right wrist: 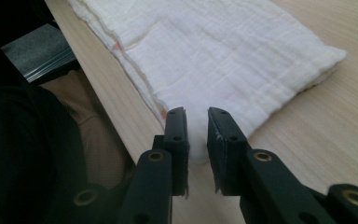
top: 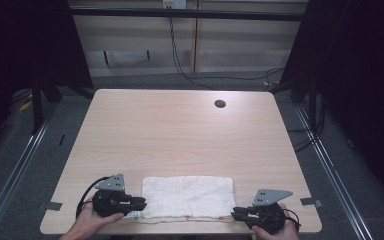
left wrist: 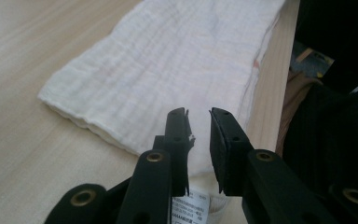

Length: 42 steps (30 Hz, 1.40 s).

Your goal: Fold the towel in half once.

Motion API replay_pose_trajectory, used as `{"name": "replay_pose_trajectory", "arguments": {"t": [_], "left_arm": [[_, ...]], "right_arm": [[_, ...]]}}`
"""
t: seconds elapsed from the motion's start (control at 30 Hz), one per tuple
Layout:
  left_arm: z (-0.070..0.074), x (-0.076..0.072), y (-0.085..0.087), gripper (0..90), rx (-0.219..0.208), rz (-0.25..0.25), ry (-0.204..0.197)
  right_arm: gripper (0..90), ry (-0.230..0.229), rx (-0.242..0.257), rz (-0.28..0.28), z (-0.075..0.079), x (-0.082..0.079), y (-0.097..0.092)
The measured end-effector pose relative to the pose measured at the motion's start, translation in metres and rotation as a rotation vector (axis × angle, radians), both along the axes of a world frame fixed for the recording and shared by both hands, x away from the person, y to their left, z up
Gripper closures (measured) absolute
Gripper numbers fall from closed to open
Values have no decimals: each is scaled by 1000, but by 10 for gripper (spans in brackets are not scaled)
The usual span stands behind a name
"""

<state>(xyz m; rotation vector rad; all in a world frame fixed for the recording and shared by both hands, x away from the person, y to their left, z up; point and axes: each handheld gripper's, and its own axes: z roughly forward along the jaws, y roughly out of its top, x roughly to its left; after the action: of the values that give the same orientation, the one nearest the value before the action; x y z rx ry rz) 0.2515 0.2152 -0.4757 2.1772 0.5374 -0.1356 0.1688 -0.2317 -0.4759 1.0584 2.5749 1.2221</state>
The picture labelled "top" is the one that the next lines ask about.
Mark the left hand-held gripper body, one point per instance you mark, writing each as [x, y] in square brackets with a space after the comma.
[109, 198]

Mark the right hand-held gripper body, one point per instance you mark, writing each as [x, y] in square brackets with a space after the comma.
[269, 208]

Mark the cream muslin cloth flower print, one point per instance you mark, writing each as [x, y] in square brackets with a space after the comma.
[187, 199]

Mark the person's left hand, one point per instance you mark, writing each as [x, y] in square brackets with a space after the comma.
[91, 216]

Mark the person's right hand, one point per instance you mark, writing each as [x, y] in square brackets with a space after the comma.
[276, 235]

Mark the grey tape strip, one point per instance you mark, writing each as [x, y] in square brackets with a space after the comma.
[54, 206]
[310, 201]

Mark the black metal stand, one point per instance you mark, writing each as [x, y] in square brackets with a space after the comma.
[37, 106]

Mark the yellow floor tape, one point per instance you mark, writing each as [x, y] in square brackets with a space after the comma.
[25, 105]

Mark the dark curtain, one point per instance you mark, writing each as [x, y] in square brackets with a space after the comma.
[20, 60]
[356, 83]

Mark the black horizontal metal bar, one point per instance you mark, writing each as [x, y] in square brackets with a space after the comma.
[186, 14]

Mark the metal floor rail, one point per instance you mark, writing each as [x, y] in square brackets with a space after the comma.
[333, 176]
[13, 176]

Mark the white wall power outlet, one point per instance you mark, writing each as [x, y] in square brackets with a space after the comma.
[174, 3]

